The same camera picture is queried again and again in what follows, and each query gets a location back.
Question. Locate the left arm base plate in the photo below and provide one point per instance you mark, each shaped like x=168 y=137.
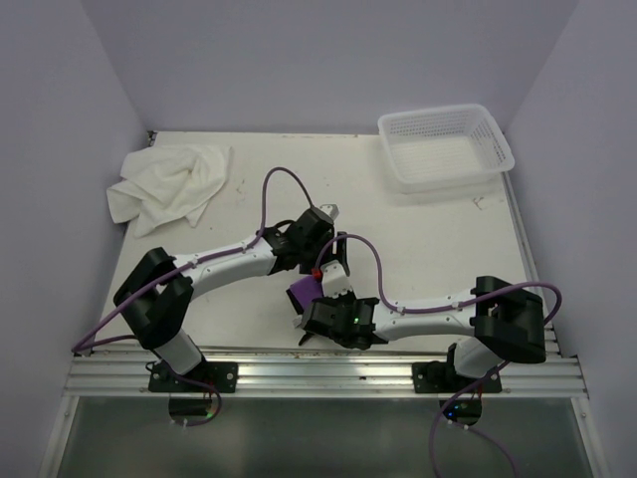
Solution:
x=221 y=375

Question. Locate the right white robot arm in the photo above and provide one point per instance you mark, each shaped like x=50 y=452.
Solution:
x=497 y=321

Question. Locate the purple microfiber towel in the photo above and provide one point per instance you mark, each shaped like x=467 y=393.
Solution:
x=302 y=294

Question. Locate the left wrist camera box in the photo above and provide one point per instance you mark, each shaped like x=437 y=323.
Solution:
x=330 y=210

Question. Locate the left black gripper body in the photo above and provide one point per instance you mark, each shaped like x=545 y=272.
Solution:
x=313 y=254

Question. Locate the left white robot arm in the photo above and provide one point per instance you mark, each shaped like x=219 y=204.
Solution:
x=155 y=297

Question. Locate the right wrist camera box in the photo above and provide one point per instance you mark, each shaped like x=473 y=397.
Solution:
x=331 y=281

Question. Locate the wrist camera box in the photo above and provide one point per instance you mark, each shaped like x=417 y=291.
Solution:
x=331 y=281
x=330 y=210

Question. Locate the white perforated plastic basket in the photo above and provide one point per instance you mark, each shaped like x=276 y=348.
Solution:
x=444 y=147

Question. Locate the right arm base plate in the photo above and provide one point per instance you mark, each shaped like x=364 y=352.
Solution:
x=437 y=377

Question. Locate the white crumpled towel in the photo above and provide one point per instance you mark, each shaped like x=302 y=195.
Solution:
x=166 y=183

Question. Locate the aluminium mounting rail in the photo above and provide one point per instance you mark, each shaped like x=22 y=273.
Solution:
x=121 y=371

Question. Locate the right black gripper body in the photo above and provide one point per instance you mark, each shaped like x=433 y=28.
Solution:
x=345 y=300

